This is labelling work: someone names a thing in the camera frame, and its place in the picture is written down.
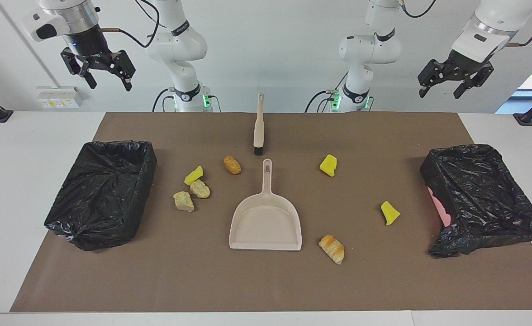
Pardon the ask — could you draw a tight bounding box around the beige hand brush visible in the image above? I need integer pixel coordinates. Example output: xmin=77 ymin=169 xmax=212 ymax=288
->
xmin=253 ymin=93 xmax=265 ymax=156

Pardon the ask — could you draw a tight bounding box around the pink plastic bin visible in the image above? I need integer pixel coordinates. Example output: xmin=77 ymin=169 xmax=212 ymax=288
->
xmin=427 ymin=187 xmax=453 ymax=228

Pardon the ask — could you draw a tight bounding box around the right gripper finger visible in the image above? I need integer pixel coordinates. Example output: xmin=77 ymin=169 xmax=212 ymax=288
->
xmin=60 ymin=47 xmax=97 ymax=90
xmin=112 ymin=49 xmax=137 ymax=91

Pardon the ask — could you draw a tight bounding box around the brown fried nugget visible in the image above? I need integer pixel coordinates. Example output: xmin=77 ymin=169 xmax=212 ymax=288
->
xmin=223 ymin=156 xmax=242 ymax=175

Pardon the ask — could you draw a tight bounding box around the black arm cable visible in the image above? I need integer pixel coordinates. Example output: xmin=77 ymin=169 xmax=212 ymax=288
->
xmin=99 ymin=0 xmax=160 ymax=48
xmin=399 ymin=0 xmax=532 ymax=47

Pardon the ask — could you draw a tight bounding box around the beige lump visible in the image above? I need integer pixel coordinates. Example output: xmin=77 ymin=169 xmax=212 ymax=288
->
xmin=190 ymin=180 xmax=211 ymax=199
xmin=173 ymin=191 xmax=195 ymax=212

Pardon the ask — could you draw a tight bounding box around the yellow sponge piece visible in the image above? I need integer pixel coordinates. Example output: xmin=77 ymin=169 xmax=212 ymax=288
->
xmin=319 ymin=154 xmax=338 ymax=177
xmin=184 ymin=166 xmax=204 ymax=186
xmin=380 ymin=201 xmax=401 ymax=225

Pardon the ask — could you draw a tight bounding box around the toy croissant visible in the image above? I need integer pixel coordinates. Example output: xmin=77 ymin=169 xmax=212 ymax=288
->
xmin=318 ymin=235 xmax=345 ymax=265

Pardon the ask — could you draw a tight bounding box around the black garbage bag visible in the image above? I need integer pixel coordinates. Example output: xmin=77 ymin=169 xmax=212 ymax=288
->
xmin=420 ymin=144 xmax=532 ymax=259

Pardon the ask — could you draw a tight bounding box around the brown table mat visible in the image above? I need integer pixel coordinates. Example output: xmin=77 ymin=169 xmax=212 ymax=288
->
xmin=10 ymin=112 xmax=532 ymax=312

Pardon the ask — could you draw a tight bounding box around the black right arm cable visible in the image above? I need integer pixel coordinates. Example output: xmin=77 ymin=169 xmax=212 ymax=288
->
xmin=99 ymin=0 xmax=160 ymax=48

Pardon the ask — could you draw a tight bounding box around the black base cable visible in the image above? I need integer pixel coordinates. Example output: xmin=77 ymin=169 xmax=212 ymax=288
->
xmin=305 ymin=90 xmax=339 ymax=113
xmin=152 ymin=87 xmax=172 ymax=113

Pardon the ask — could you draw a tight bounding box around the black bag covered bin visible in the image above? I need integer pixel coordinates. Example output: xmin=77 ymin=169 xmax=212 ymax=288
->
xmin=44 ymin=140 xmax=157 ymax=251

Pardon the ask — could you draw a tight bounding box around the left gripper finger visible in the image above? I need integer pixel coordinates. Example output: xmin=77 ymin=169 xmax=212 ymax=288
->
xmin=453 ymin=63 xmax=494 ymax=100
xmin=418 ymin=59 xmax=448 ymax=98

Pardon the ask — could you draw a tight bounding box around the beige plastic dustpan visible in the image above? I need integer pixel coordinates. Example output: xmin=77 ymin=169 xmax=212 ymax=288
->
xmin=229 ymin=158 xmax=302 ymax=251

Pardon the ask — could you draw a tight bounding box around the white wall socket box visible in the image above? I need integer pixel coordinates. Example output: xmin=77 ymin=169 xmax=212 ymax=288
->
xmin=37 ymin=86 xmax=84 ymax=109

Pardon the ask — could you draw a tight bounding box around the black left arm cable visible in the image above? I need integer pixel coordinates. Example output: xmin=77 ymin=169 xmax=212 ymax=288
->
xmin=399 ymin=0 xmax=532 ymax=47

